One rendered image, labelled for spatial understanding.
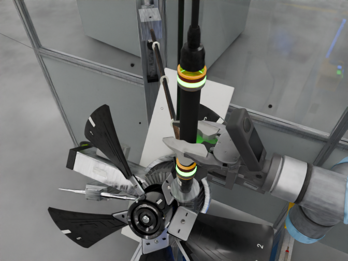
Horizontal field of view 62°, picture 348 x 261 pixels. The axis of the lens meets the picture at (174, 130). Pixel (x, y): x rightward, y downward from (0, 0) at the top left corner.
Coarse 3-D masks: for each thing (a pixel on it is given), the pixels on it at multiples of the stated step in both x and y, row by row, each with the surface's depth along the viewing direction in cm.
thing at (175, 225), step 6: (180, 210) 88; (186, 210) 89; (174, 216) 87; (180, 216) 87; (186, 216) 87; (192, 216) 88; (174, 222) 86; (180, 222) 86; (186, 222) 86; (192, 222) 87; (168, 228) 85; (174, 228) 85; (180, 228) 85; (186, 228) 85; (174, 234) 84; (180, 234) 84; (186, 234) 84
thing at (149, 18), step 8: (144, 8) 104; (152, 8) 104; (144, 16) 100; (152, 16) 100; (160, 16) 100; (144, 24) 99; (152, 24) 99; (160, 24) 100; (144, 32) 101; (160, 32) 102
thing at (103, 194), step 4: (60, 188) 109; (76, 192) 106; (80, 192) 105; (84, 192) 105; (104, 192) 103; (100, 196) 102; (104, 196) 102; (108, 196) 101; (112, 196) 101; (116, 196) 101; (120, 196) 100; (124, 196) 100
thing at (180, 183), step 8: (192, 32) 38; (200, 32) 39; (192, 40) 39; (184, 48) 40; (192, 48) 40; (200, 48) 40; (184, 56) 40; (192, 56) 40; (200, 56) 40; (184, 64) 41; (192, 64) 41; (200, 64) 41; (184, 184) 66; (192, 184) 68; (184, 192) 69
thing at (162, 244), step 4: (164, 232) 92; (160, 236) 91; (164, 236) 92; (144, 240) 88; (148, 240) 89; (152, 240) 89; (160, 240) 91; (164, 240) 92; (144, 244) 88; (152, 244) 90; (156, 244) 90; (160, 244) 91; (164, 244) 92; (144, 248) 88; (148, 248) 89; (152, 248) 90; (156, 248) 90; (160, 248) 91; (144, 252) 88; (148, 252) 89
